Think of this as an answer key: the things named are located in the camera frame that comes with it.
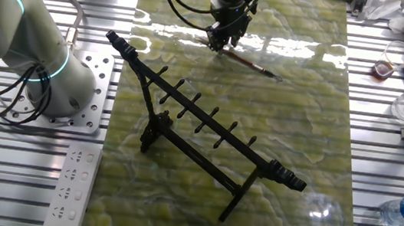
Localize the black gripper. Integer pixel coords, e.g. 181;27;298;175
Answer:
205;2;257;57

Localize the brown calligraphy brush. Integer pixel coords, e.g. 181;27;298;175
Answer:
191;36;288;84

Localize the black pen rack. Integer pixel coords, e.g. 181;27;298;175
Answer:
84;29;324;226

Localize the green marble pattern mat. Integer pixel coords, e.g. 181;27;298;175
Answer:
81;0;389;226

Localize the clear cup with brown liquid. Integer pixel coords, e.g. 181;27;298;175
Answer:
369;37;404;84

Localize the crumpled white paper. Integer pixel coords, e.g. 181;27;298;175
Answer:
358;0;404;35

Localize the white power strip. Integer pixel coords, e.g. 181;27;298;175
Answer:
42;139;104;226

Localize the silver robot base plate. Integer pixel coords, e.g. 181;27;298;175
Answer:
5;41;117;136

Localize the black base cable bundle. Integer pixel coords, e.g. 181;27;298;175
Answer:
0;59;56;129

